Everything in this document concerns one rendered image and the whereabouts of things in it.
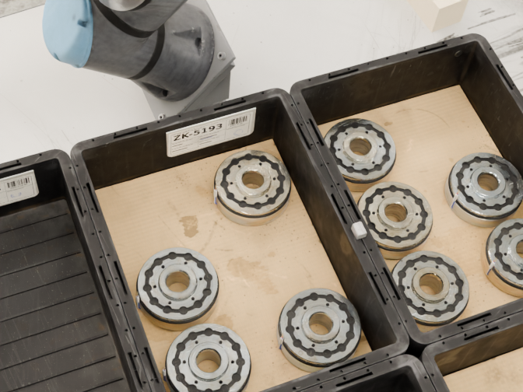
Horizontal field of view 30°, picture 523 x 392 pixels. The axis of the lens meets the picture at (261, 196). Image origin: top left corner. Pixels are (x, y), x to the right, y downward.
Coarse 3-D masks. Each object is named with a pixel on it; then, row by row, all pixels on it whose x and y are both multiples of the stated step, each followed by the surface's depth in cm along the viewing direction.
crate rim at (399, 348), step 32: (256, 96) 129; (288, 96) 129; (128, 128) 125; (160, 128) 126; (320, 160) 125; (96, 224) 118; (352, 224) 120; (128, 288) 114; (384, 288) 116; (128, 320) 112; (384, 352) 112; (160, 384) 108; (288, 384) 109
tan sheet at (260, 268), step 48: (96, 192) 132; (144, 192) 132; (192, 192) 133; (144, 240) 128; (192, 240) 129; (240, 240) 129; (288, 240) 130; (240, 288) 126; (288, 288) 126; (336, 288) 127; (240, 336) 122
